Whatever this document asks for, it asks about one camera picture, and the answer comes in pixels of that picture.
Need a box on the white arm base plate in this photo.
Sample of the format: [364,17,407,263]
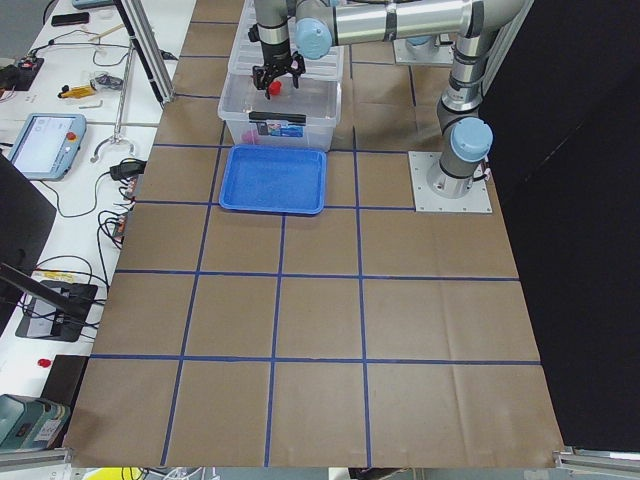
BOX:
[393,39,453,67]
[408,151,493,214]

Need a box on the metal clamp tool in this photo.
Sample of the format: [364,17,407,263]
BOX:
[90,135,136,163]

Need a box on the black monitor stand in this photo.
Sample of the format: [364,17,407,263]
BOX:
[1,263,98,343]

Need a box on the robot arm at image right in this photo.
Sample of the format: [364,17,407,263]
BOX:
[248,1,524,199]

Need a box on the blue plastic tray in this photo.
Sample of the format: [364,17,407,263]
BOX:
[219,145,327,215]

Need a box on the red block upper left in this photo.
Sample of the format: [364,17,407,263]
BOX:
[241,131,259,145]

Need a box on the red block moved to tray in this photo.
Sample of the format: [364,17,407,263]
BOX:
[267,81,282,97]

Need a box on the robot teach pendant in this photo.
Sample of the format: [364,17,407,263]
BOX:
[8,113,87,181]

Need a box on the aluminium frame post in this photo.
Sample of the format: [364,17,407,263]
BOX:
[114,0,175,106]

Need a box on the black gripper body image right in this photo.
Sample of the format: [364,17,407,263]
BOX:
[252,39,304,75]

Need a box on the black box latch handle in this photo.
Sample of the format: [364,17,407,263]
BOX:
[248,111,307,125]

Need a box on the clear plastic storage box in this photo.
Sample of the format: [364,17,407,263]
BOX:
[218,74,342,151]

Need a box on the black smartphone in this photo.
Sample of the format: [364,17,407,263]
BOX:
[51,12,90,27]

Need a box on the black power adapter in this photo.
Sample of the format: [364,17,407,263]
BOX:
[109,158,147,181]

